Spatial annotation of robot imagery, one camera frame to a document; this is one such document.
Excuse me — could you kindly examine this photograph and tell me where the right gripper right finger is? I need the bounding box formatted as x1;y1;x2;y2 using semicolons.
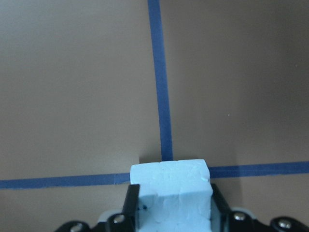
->
210;184;229;232

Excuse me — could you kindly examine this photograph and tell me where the light blue foam block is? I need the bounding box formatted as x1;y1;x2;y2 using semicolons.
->
130;159;213;232

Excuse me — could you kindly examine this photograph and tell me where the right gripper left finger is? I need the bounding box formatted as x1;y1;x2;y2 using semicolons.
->
122;184;140;230

